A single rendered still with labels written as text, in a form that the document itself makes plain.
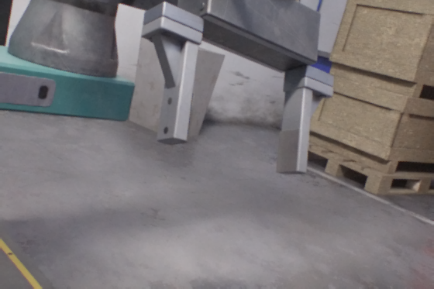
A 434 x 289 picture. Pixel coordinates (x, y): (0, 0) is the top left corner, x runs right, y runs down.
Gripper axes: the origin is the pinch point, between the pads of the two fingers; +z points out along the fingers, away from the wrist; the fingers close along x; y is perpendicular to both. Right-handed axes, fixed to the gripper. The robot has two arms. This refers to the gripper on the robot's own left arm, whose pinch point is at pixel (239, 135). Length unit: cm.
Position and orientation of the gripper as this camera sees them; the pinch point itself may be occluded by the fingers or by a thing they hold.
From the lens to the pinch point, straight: 47.7
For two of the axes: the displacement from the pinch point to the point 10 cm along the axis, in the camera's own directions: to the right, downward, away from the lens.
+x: 7.7, 2.3, 5.9
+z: -1.1, 9.7, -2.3
